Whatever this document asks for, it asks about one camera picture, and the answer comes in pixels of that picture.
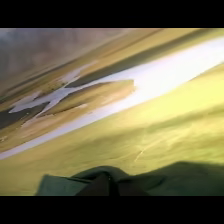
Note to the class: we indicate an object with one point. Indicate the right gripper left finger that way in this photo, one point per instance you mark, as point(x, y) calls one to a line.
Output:
point(100, 188)

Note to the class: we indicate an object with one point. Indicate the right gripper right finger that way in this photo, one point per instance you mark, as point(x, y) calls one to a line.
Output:
point(131, 190)

